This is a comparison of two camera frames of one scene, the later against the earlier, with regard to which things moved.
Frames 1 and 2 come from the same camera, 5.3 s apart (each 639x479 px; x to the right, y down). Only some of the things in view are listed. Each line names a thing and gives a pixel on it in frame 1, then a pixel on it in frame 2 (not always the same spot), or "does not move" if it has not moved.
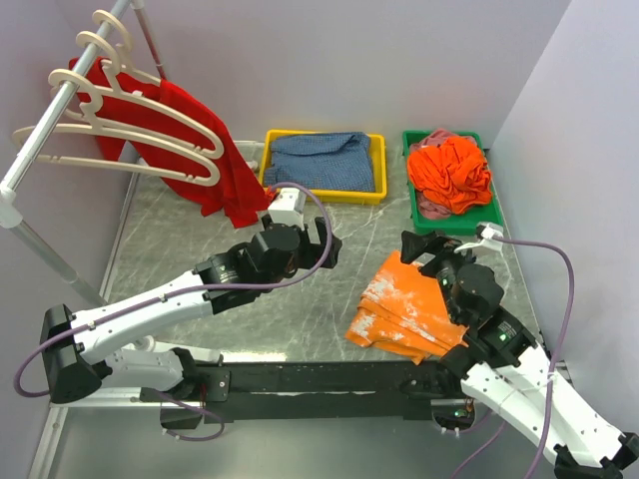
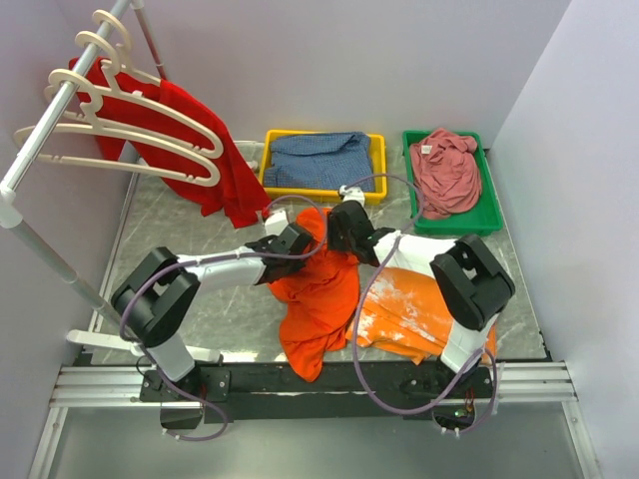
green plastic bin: [462, 224] does not move
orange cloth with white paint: [404, 310] does not move
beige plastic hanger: [117, 87] does not move
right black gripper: [441, 247] -> [332, 232]
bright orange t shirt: [454, 172] -> [319, 299]
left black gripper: [315, 253] does not move
